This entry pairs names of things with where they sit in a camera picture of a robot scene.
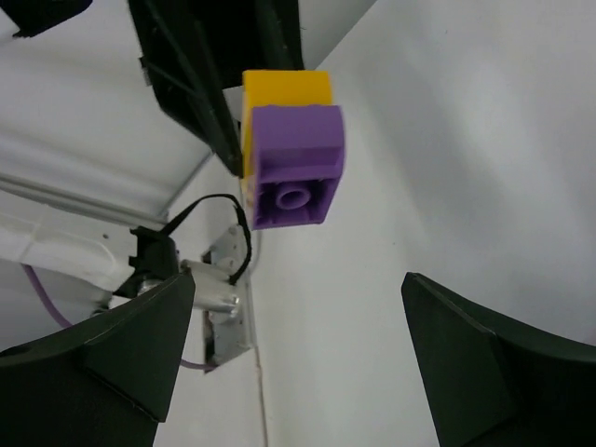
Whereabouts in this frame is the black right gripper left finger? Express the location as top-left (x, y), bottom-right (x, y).
top-left (1, 274), bottom-right (195, 447)

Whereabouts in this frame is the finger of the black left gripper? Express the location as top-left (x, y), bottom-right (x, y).
top-left (254, 0), bottom-right (305, 70)
top-left (128, 0), bottom-right (244, 178)

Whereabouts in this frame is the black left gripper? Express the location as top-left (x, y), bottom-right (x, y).
top-left (1, 0), bottom-right (92, 38)

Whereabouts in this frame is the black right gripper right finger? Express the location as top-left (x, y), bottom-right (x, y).
top-left (401, 272), bottom-right (595, 446)

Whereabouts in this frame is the yellow curved lego brick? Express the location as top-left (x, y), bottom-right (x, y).
top-left (240, 70), bottom-right (332, 205)

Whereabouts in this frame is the purple patterned lego brick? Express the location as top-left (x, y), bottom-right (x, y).
top-left (250, 105), bottom-right (345, 229)

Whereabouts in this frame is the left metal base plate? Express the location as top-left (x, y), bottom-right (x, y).
top-left (201, 223), bottom-right (256, 367)

